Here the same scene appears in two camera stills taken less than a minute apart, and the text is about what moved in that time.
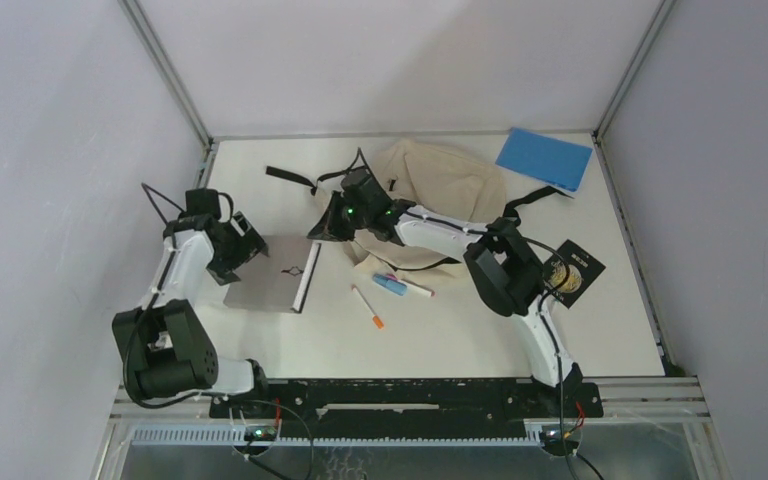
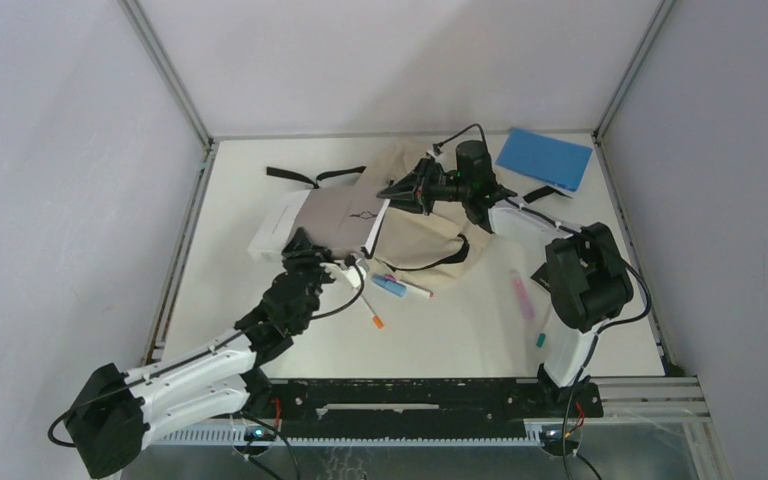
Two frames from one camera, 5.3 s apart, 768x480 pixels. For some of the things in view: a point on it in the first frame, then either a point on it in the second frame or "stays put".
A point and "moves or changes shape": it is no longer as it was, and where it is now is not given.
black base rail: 403,408 stays put
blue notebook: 555,161 stays put
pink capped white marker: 413,286 stays put
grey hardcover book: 280,281 moves or changes shape
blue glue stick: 391,284 stays put
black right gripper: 328,225 to 406,188
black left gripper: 250,244 to 301,251
